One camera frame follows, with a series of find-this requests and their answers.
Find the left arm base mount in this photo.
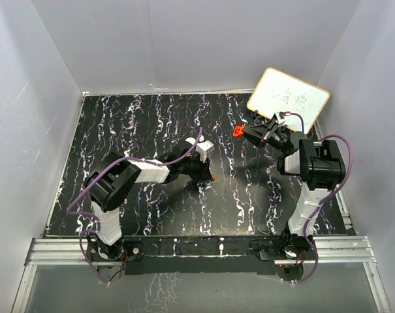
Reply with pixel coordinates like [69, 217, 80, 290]
[87, 241, 144, 263]

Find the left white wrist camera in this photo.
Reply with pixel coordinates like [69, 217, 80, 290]
[195, 136, 215, 162]

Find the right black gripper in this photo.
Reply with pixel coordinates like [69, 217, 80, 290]
[241, 118, 289, 155]

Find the small whiteboard yellow frame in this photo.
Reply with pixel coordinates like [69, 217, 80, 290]
[247, 67, 330, 134]

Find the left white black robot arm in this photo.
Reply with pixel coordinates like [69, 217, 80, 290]
[85, 141, 214, 260]

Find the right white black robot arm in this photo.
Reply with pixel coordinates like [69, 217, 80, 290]
[233, 118, 347, 259]

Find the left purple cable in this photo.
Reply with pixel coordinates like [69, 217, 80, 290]
[66, 127, 204, 229]

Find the aluminium front rail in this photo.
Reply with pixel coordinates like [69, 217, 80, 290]
[24, 236, 377, 265]

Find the white earbud charging case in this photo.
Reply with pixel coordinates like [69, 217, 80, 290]
[186, 138, 196, 145]

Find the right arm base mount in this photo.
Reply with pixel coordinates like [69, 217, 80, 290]
[249, 239, 311, 261]

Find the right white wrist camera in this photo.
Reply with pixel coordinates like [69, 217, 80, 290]
[272, 112, 290, 127]

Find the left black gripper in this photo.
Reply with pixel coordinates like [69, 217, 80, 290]
[179, 153, 212, 184]

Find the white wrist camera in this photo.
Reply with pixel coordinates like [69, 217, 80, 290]
[195, 136, 215, 162]
[272, 112, 290, 127]

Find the red earbud charging case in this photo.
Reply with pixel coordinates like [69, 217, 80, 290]
[232, 125, 245, 139]

